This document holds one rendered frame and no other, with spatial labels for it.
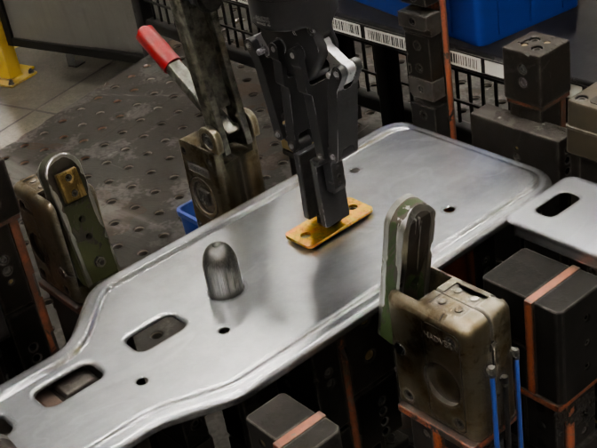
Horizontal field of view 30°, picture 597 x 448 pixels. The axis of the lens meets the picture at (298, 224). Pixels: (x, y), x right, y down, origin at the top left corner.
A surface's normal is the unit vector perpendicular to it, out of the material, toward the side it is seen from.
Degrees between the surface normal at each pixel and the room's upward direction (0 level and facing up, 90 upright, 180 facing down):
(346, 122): 99
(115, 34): 96
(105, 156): 0
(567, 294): 0
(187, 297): 0
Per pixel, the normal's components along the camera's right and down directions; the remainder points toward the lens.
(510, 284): -0.14, -0.84
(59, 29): -0.52, 0.55
